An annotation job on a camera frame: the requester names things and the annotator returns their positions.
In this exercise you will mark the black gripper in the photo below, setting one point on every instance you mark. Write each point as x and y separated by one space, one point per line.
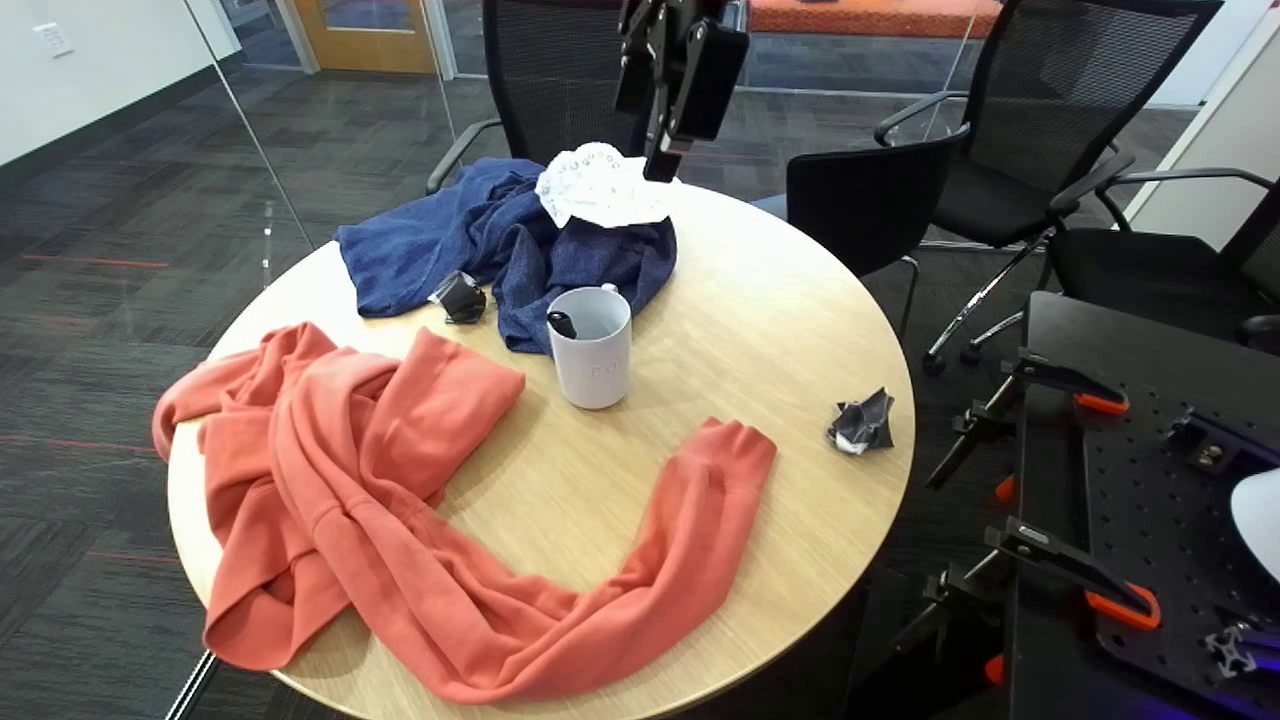
715 72

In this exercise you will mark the grey marker with black cap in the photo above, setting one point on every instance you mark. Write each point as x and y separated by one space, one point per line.
560 324

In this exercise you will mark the white ceramic mug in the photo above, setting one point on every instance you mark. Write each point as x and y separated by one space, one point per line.
593 369

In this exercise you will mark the white paper doily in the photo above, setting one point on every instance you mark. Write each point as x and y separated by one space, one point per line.
593 195

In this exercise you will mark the black mesh office chair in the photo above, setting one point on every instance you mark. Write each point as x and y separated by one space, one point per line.
867 203
547 65
1066 94
1163 272

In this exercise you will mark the dark blue cloth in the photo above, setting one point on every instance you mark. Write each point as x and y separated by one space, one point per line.
441 245

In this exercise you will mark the orange upholstered bench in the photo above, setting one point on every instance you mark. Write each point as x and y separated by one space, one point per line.
867 17

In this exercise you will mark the small black clip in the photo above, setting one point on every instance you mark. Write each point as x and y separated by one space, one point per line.
461 298

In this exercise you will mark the wooden door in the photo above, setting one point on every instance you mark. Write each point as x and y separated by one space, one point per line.
365 43

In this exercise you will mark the black metal binder clip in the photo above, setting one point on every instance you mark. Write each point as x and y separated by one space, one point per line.
867 424

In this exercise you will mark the orange knit sweater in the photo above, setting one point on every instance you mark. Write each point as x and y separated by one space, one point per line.
400 535

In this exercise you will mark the black clamp with orange grips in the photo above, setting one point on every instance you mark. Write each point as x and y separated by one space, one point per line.
1100 400
1122 610

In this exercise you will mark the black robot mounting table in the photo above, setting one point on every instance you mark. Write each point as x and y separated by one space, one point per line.
1163 385

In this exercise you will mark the white wall switch plate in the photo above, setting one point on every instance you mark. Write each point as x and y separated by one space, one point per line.
53 43

